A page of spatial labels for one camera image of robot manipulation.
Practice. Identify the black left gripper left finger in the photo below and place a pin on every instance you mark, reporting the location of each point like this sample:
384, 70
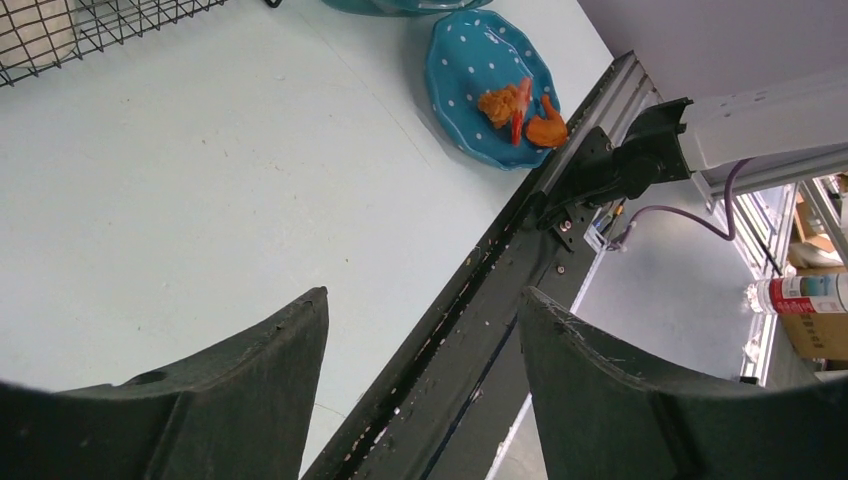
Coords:
239, 409

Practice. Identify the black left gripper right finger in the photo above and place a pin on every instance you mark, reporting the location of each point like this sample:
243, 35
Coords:
606, 409

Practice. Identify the blue dotted plate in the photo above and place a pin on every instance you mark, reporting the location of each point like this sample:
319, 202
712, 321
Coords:
472, 53

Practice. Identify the spice jar black lid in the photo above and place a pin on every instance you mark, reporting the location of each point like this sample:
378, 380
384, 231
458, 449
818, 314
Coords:
37, 34

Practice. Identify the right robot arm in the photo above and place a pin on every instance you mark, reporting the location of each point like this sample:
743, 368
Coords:
790, 131

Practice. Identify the cardboard box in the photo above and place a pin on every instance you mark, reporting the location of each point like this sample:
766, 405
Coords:
817, 336

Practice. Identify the plastic bottle red label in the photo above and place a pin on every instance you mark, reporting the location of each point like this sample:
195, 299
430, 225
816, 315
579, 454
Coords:
804, 294

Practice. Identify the food scraps on blue plate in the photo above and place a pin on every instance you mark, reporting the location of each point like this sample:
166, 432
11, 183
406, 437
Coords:
510, 105

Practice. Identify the teal plastic basin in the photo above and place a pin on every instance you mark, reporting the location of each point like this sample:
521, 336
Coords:
403, 8

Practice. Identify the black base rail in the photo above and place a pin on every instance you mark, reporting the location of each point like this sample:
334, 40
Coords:
444, 404

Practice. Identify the black wire basket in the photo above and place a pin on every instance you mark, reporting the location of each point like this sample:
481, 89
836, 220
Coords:
100, 24

